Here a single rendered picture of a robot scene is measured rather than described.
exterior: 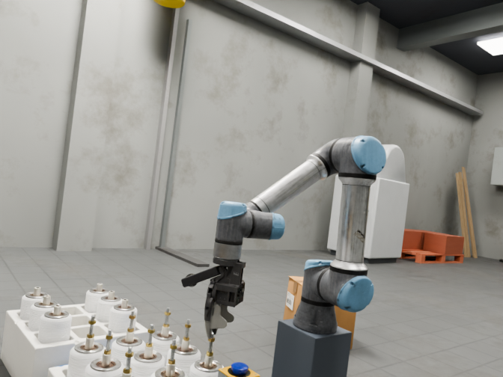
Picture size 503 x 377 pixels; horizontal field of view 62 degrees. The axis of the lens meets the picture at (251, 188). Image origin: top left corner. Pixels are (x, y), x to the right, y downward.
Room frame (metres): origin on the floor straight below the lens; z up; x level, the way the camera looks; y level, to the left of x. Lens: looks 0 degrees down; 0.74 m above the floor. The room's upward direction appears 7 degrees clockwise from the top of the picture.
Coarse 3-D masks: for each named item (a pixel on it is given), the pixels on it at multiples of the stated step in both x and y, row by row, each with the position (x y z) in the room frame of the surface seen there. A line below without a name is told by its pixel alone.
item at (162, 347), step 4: (152, 340) 1.27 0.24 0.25; (156, 340) 1.27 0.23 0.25; (160, 340) 1.27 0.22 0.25; (168, 340) 1.28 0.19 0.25; (176, 340) 1.29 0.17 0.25; (156, 344) 1.26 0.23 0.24; (160, 344) 1.26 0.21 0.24; (164, 344) 1.26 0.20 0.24; (168, 344) 1.27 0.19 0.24; (156, 348) 1.26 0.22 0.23; (160, 348) 1.26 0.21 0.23; (164, 348) 1.26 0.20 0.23; (168, 348) 1.27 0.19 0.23; (160, 352) 1.26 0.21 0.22; (164, 352) 1.26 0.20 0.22; (164, 356) 1.26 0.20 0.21
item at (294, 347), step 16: (288, 320) 1.46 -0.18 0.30; (288, 336) 1.40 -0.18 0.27; (304, 336) 1.35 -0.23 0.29; (320, 336) 1.34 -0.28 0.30; (336, 336) 1.37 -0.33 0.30; (288, 352) 1.40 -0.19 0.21; (304, 352) 1.34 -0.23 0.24; (320, 352) 1.33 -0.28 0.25; (336, 352) 1.38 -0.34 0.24; (272, 368) 1.45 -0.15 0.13; (288, 368) 1.39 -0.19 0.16; (304, 368) 1.33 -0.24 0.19; (320, 368) 1.33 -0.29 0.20; (336, 368) 1.38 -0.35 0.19
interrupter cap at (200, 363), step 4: (200, 360) 1.15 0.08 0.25; (204, 360) 1.16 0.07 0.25; (196, 364) 1.12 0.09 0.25; (200, 364) 1.13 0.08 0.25; (216, 364) 1.14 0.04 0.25; (220, 364) 1.14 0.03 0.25; (196, 368) 1.11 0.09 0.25; (200, 368) 1.10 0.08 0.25; (204, 368) 1.11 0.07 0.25; (208, 368) 1.12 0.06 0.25; (212, 368) 1.12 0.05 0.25; (216, 368) 1.12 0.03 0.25; (220, 368) 1.12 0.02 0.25; (208, 372) 1.09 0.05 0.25; (212, 372) 1.09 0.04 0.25
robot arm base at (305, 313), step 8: (304, 304) 1.40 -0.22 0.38; (312, 304) 1.38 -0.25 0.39; (320, 304) 1.38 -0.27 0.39; (328, 304) 1.38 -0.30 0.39; (296, 312) 1.43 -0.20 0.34; (304, 312) 1.39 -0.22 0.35; (312, 312) 1.38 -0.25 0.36; (320, 312) 1.37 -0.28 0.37; (328, 312) 1.38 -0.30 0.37; (296, 320) 1.40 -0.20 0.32; (304, 320) 1.38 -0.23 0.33; (312, 320) 1.37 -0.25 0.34; (320, 320) 1.37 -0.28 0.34; (328, 320) 1.37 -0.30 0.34; (336, 320) 1.41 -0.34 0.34; (304, 328) 1.37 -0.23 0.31; (312, 328) 1.36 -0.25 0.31; (320, 328) 1.36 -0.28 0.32; (328, 328) 1.37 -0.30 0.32; (336, 328) 1.40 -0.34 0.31
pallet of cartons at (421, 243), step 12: (408, 240) 6.30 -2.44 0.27; (420, 240) 6.51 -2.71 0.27; (432, 240) 6.37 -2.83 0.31; (444, 240) 6.23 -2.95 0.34; (456, 240) 6.38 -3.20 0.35; (408, 252) 6.03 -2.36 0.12; (420, 252) 6.12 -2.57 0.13; (432, 252) 6.31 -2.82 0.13; (444, 252) 6.21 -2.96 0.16; (456, 252) 6.41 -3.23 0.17
